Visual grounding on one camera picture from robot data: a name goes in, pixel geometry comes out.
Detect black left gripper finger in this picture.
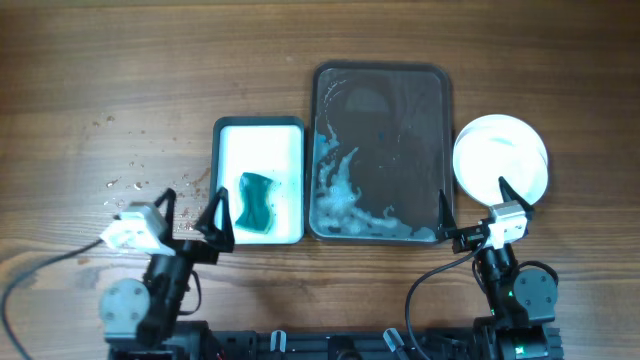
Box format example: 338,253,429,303
194,187,235,253
154,188,176,240

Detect green yellow sponge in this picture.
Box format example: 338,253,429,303
235,172,275,234

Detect black rimmed water tray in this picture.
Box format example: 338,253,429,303
211,116,305,245

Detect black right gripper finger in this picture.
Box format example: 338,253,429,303
498,176,535,220
436,190,457,240

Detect dark brown serving tray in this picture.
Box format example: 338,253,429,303
305,60,454,246

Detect white plate two blue marks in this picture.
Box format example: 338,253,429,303
452,114,549,206

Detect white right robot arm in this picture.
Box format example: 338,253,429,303
434,177,564,360

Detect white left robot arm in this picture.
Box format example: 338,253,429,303
99,187,235,359

